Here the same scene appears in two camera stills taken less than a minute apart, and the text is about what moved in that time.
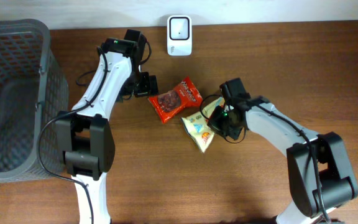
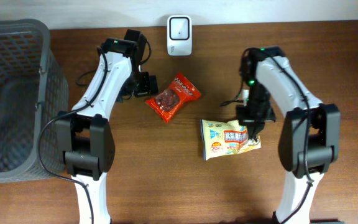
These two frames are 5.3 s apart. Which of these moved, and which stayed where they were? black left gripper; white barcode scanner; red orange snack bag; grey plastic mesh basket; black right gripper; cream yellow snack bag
Moved: cream yellow snack bag; red orange snack bag; black right gripper
Stayed: grey plastic mesh basket; black left gripper; white barcode scanner
